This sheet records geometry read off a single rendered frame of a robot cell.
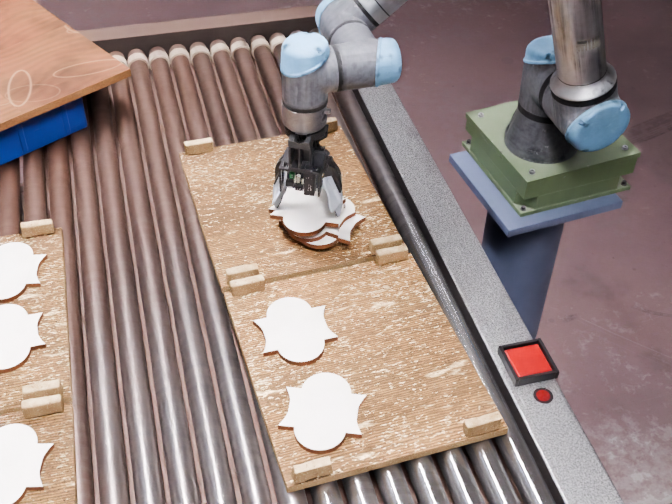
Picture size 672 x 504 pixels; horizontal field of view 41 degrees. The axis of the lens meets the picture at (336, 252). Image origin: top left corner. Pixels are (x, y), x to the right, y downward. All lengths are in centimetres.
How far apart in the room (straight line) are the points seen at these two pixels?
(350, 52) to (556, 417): 66
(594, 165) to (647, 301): 121
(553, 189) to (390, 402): 65
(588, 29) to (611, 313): 153
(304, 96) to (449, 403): 53
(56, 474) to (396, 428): 50
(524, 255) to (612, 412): 82
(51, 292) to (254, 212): 40
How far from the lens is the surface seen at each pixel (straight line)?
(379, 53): 148
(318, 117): 149
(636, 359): 288
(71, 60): 206
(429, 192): 184
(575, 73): 165
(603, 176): 194
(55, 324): 160
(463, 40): 421
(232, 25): 232
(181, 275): 166
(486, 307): 162
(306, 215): 165
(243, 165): 187
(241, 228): 172
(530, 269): 206
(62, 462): 142
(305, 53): 143
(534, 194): 186
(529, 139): 186
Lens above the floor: 207
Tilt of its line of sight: 43 degrees down
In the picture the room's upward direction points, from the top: 1 degrees clockwise
